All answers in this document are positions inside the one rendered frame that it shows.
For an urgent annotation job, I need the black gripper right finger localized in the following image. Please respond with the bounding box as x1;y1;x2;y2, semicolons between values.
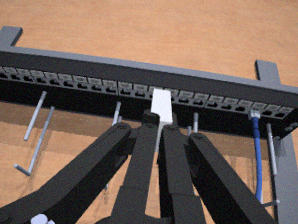
156;90;279;224

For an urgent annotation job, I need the blue cable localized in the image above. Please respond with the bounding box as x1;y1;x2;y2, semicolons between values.
253;129;262;201

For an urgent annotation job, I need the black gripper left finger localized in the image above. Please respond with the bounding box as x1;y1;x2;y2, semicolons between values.
0;89;162;224

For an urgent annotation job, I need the black patch panel rack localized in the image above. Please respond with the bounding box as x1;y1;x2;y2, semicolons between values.
0;26;298;224

